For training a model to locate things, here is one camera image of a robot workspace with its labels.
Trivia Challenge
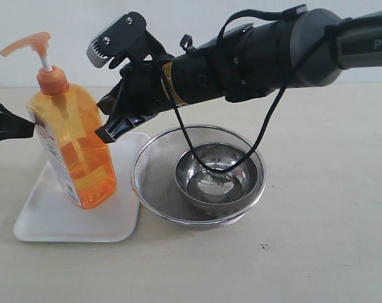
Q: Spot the white rectangular plastic tray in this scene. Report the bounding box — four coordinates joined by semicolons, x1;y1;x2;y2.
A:
13;132;150;242

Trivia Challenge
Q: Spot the orange pump soap bottle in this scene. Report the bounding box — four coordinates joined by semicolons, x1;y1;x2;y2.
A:
0;32;117;209

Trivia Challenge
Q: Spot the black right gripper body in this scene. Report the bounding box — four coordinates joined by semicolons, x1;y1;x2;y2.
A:
106;11;172;115

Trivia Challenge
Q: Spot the steel mesh colander bowl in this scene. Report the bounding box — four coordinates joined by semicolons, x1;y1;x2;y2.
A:
131;124;266;230

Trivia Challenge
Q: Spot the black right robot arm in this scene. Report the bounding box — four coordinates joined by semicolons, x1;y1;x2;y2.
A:
87;5;382;143

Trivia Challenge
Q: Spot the small stainless steel bowl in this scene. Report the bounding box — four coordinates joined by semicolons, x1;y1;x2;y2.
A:
174;142;264;211

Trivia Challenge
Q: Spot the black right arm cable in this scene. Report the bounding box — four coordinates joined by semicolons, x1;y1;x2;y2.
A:
158;9;352;173

